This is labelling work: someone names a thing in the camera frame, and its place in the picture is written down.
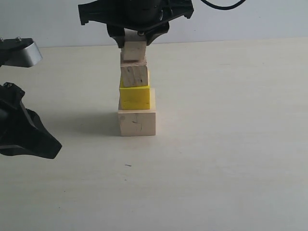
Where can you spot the medium small wooden cube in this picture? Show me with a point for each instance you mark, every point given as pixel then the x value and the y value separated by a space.
pixel 134 73

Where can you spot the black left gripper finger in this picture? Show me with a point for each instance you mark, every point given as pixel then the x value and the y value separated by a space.
pixel 21 130

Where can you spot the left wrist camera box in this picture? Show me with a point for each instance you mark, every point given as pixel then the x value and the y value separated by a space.
pixel 19 52

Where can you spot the large light wooden cube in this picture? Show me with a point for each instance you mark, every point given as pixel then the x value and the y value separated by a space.
pixel 138 122

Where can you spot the yellow cube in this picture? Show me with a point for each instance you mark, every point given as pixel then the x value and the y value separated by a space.
pixel 135 98

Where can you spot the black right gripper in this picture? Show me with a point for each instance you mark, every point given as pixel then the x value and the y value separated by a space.
pixel 150 17

